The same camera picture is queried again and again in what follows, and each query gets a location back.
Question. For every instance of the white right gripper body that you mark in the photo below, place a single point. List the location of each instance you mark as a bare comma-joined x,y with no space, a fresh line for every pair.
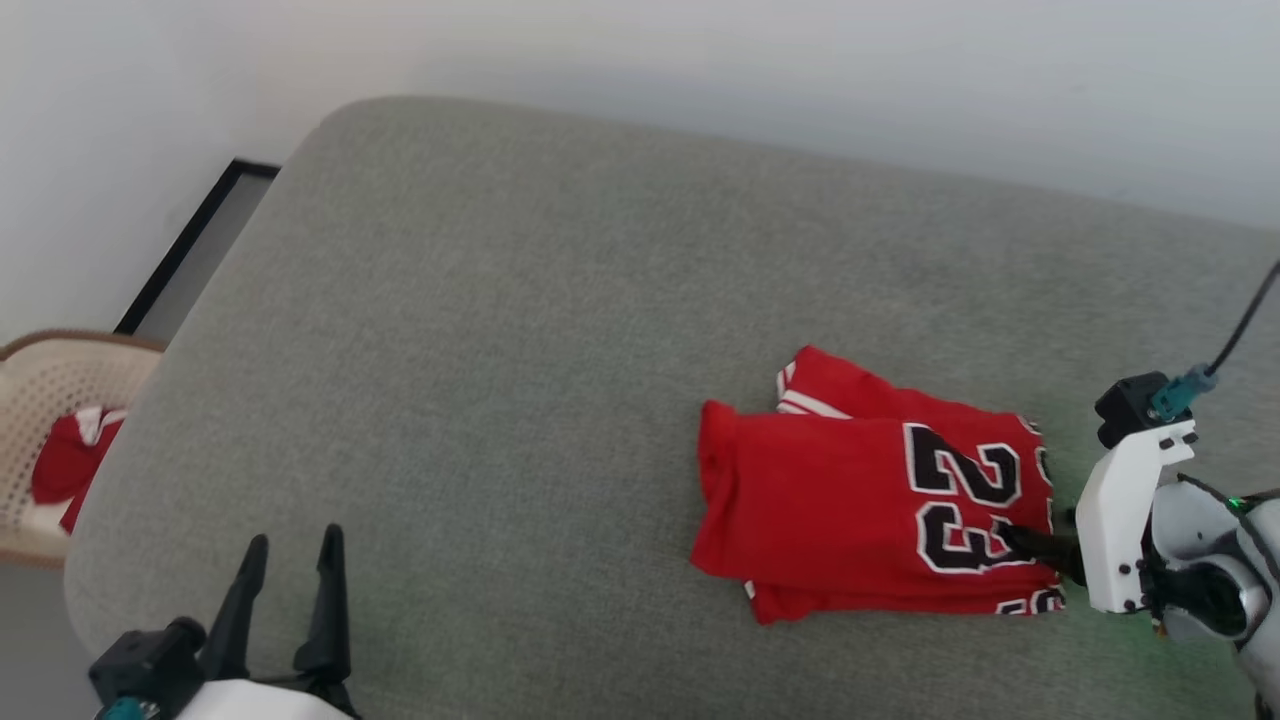
1125,530

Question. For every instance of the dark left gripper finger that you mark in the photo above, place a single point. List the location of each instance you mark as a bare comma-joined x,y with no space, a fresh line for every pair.
325,610
235,610

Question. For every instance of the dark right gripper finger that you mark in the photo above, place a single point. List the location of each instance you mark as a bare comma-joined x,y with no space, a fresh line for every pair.
1045,550

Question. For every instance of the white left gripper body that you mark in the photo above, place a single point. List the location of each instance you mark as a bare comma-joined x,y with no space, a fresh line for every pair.
260,702

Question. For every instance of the red basketball jersey white sleeves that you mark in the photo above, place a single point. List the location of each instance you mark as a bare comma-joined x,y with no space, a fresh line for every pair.
850,500

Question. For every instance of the red and white garment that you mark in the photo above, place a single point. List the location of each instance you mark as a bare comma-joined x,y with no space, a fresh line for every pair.
70,460

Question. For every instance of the beige woven laundry basket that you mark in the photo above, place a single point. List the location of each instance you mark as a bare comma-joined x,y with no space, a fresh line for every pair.
45,375

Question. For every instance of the black framed panel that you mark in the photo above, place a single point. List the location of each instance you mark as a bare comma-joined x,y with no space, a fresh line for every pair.
195,245

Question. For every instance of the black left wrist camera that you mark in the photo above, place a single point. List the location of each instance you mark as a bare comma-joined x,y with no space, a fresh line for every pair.
145,660

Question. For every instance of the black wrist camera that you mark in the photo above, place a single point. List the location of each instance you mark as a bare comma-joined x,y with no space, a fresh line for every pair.
1128,408
145,660

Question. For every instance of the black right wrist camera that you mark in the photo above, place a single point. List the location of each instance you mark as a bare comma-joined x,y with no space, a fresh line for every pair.
1128,408

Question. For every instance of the teal left camera connector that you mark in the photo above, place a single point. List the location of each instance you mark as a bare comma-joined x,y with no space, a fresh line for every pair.
128,709

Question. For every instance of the teal camera connector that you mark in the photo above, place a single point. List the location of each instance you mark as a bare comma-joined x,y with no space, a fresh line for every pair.
1182,392
128,709

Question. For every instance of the teal right camera connector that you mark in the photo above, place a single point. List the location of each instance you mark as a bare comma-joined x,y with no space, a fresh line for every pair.
1182,392

